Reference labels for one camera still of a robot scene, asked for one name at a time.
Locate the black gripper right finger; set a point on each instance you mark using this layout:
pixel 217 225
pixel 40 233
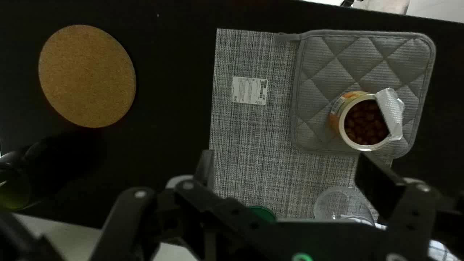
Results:
pixel 411 212

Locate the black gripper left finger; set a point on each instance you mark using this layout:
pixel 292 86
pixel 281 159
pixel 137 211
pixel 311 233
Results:
pixel 136 218

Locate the clear plastic cup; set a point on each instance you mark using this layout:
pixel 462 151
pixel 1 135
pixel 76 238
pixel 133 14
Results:
pixel 342 205

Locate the white mug with spoon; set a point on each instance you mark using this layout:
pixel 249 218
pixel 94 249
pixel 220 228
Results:
pixel 365 124

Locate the dark green mug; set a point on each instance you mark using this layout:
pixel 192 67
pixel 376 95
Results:
pixel 30 175

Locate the green round lid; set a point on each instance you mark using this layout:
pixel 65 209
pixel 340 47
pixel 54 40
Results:
pixel 263 214

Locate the grey woven placemat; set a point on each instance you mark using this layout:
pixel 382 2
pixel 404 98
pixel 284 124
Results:
pixel 252 146

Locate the round cork trivet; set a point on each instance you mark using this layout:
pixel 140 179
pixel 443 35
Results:
pixel 88 75

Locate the grey quilted pot holder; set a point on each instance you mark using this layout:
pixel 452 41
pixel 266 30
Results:
pixel 339 63

